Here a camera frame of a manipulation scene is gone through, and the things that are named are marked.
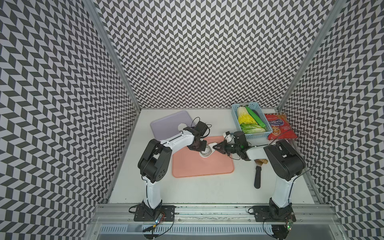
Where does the yellow napa cabbage toy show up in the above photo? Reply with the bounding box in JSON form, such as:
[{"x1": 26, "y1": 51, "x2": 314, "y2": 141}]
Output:
[{"x1": 237, "y1": 106, "x2": 257, "y2": 125}]

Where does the light blue plastic basket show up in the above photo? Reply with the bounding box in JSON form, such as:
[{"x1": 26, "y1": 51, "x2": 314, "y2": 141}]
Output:
[{"x1": 231, "y1": 101, "x2": 273, "y2": 140}]

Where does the round white dough disc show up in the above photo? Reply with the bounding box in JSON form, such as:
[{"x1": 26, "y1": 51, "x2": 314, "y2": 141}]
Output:
[{"x1": 178, "y1": 123, "x2": 187, "y2": 132}]

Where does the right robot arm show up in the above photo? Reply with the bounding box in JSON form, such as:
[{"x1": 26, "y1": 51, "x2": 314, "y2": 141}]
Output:
[{"x1": 213, "y1": 131, "x2": 306, "y2": 214}]

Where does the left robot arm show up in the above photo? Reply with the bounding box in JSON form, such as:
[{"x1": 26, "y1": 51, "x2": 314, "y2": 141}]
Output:
[{"x1": 138, "y1": 121, "x2": 210, "y2": 211}]

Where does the lavender tray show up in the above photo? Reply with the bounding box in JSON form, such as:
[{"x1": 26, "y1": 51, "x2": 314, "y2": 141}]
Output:
[{"x1": 150, "y1": 110, "x2": 193, "y2": 141}]

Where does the pink tray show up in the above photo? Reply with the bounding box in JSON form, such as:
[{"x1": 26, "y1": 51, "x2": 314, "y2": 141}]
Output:
[{"x1": 172, "y1": 147, "x2": 235, "y2": 178}]

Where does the red snack bag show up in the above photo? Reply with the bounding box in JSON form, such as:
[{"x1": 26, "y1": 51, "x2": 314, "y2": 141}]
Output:
[{"x1": 265, "y1": 114, "x2": 298, "y2": 140}]

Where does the white dough piece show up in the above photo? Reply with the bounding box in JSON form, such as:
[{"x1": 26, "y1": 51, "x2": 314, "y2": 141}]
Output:
[{"x1": 199, "y1": 143, "x2": 217, "y2": 158}]

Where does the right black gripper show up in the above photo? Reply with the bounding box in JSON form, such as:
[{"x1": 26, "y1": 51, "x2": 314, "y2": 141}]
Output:
[{"x1": 212, "y1": 139, "x2": 240, "y2": 156}]

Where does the wooden dough roller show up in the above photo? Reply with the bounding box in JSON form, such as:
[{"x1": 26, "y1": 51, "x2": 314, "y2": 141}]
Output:
[{"x1": 255, "y1": 159, "x2": 269, "y2": 166}]

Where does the black handled scraper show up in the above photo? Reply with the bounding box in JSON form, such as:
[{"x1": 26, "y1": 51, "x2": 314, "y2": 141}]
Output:
[{"x1": 254, "y1": 163, "x2": 262, "y2": 189}]

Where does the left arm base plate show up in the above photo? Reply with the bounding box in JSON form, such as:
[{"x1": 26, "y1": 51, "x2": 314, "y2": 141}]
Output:
[{"x1": 134, "y1": 204, "x2": 176, "y2": 222}]

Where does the green cucumber toy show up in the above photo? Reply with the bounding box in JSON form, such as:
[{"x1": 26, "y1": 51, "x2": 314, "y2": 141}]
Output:
[{"x1": 245, "y1": 106, "x2": 267, "y2": 129}]

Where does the green lettuce leaf toy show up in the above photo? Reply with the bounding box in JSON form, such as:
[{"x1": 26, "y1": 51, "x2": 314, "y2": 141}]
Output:
[{"x1": 240, "y1": 123, "x2": 266, "y2": 134}]

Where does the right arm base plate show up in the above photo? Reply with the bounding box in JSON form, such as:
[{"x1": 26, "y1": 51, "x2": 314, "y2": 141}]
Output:
[{"x1": 249, "y1": 205, "x2": 297, "y2": 223}]

